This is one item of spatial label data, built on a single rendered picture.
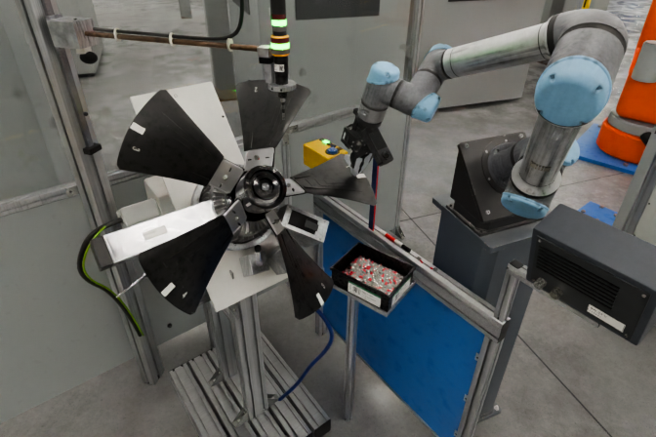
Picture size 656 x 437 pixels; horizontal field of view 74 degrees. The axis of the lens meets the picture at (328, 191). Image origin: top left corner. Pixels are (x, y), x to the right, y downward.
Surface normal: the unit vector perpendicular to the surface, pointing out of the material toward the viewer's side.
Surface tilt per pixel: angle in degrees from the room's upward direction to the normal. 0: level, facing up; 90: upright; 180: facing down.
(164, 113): 70
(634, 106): 90
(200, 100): 50
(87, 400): 0
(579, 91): 113
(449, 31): 90
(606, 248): 15
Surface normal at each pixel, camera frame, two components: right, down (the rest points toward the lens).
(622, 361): 0.00, -0.85
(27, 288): 0.61, 0.42
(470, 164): 0.28, -0.23
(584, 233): -0.20, -0.75
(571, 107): -0.51, 0.73
